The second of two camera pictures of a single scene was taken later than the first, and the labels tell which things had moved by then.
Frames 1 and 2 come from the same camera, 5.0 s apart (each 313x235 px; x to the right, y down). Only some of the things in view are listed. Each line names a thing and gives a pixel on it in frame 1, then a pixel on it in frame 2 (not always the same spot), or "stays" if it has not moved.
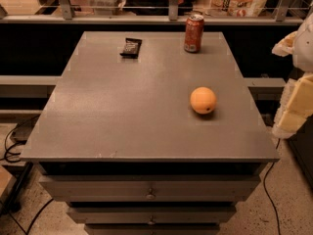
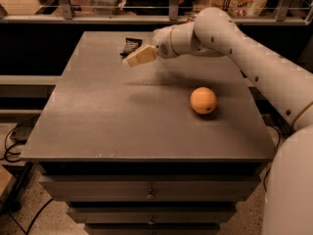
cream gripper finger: (298, 94) to (163, 47)
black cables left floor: (19, 161) stays
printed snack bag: (238, 0) stays
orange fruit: (202, 100) stays
